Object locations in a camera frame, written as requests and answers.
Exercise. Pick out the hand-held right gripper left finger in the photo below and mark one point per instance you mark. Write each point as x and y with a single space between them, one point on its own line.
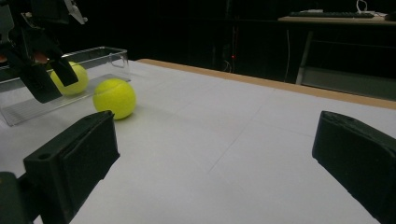
74 158

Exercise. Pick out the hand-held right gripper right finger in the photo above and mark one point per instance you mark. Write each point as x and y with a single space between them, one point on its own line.
358 161

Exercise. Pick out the yellow tennis ball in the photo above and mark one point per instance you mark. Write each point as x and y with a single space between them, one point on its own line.
114 99
79 81

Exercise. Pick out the clear plastic tray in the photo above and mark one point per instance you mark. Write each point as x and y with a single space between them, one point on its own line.
28 109

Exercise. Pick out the white board sheet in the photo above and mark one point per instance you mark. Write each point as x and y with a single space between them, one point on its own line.
202 140

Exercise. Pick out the black keyboard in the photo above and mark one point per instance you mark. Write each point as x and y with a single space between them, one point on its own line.
330 14

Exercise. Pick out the white metal frame desk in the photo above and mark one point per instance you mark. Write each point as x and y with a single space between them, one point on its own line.
342 20

